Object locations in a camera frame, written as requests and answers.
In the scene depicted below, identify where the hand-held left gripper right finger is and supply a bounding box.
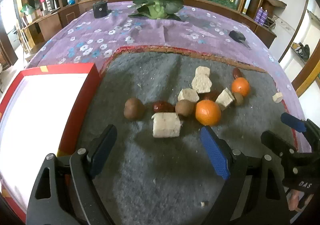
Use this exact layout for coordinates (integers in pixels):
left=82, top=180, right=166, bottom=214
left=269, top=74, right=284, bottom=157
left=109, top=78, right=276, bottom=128
left=199, top=126, right=292, bottom=225

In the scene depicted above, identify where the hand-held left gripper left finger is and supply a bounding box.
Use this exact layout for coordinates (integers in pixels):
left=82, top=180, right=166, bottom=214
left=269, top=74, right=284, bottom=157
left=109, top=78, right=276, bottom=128
left=26, top=124, right=118, bottom=225

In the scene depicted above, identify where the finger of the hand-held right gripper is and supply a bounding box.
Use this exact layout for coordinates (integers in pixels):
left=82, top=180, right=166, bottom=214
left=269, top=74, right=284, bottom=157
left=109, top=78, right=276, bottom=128
left=260, top=130, right=299, bottom=159
left=280, top=112, right=320, bottom=153

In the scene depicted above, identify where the large orange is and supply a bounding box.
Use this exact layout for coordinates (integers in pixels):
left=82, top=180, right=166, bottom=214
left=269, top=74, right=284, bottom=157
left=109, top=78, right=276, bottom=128
left=195, top=100, right=222, bottom=126

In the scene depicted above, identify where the large brown kiwi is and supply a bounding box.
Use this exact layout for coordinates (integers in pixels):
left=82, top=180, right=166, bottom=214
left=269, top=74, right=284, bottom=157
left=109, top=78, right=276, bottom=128
left=123, top=98, right=145, bottom=120

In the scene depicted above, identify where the beige foam block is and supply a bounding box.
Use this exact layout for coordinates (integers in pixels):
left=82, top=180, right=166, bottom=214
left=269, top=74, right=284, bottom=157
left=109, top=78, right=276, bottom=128
left=178, top=88, right=200, bottom=102
left=215, top=87, right=235, bottom=111
left=191, top=75, right=213, bottom=94
left=195, top=66, right=211, bottom=77

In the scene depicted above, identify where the large white foam block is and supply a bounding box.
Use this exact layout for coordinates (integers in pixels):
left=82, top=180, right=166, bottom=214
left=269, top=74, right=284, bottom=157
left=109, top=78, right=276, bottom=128
left=151, top=112, right=182, bottom=138

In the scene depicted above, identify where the red box with white inside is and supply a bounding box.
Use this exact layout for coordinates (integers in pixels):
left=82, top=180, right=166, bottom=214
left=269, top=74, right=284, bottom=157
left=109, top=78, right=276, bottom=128
left=0, top=63, right=102, bottom=223

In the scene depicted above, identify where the person's right hand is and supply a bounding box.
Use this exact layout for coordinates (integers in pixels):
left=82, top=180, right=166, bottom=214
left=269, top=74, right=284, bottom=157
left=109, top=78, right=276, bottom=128
left=289, top=189, right=301, bottom=212

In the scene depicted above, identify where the grey felt mat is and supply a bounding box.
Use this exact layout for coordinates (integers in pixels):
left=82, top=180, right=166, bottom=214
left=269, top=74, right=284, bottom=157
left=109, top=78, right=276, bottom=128
left=75, top=45, right=300, bottom=225

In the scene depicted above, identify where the small orange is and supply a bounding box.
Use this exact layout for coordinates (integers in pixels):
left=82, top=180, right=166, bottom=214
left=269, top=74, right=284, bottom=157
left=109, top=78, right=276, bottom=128
left=231, top=77, right=250, bottom=97

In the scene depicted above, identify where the small black object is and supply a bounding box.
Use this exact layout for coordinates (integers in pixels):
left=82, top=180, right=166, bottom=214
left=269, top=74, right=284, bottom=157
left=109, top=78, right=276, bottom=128
left=229, top=30, right=251, bottom=49

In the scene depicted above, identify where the purple floral tablecloth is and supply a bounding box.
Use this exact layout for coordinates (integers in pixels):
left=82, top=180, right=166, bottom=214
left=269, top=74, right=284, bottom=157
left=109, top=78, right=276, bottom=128
left=25, top=0, right=310, bottom=153

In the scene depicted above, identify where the wooden sideboard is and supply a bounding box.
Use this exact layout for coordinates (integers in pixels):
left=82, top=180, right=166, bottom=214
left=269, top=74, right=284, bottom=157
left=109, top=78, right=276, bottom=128
left=15, top=0, right=278, bottom=49

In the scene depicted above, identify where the black box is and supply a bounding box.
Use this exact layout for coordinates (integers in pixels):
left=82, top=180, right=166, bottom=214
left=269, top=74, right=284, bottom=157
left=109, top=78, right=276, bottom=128
left=93, top=0, right=109, bottom=18

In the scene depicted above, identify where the green leafy plant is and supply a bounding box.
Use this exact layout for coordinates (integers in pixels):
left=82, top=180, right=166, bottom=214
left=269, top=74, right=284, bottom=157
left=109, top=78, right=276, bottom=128
left=128, top=0, right=185, bottom=21

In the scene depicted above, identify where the green bag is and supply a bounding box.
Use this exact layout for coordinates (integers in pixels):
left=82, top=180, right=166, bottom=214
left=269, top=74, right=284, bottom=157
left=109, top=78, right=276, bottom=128
left=20, top=4, right=35, bottom=15

